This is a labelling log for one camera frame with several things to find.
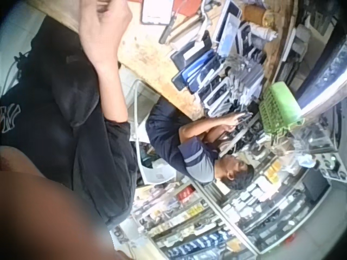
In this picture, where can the person's right hand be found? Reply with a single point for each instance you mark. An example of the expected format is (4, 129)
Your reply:
(103, 38)

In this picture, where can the person's right fingers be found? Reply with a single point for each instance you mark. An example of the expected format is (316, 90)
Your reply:
(114, 12)

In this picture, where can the white wrapped roll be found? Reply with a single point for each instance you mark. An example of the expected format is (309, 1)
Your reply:
(264, 31)

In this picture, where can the white plastic chair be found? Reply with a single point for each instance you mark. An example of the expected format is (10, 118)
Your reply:
(141, 108)

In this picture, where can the red flat case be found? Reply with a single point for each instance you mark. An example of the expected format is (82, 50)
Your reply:
(187, 6)

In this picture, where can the clear plastic box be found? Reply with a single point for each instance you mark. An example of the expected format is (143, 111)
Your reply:
(317, 138)

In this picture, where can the white phone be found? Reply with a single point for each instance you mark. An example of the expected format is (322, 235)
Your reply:
(157, 10)

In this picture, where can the white paper bag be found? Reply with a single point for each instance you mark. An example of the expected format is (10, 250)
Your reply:
(158, 173)

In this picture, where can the wall shelf with goods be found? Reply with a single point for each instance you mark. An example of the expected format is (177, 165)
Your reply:
(314, 51)

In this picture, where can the row of standing phones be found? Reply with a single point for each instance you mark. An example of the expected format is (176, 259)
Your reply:
(217, 70)

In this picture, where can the glass display counter with goods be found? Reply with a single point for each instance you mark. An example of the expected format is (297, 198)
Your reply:
(230, 216)

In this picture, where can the black box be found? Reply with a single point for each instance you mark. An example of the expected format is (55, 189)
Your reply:
(315, 185)

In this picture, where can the green plastic basket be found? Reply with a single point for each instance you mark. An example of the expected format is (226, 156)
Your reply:
(279, 108)

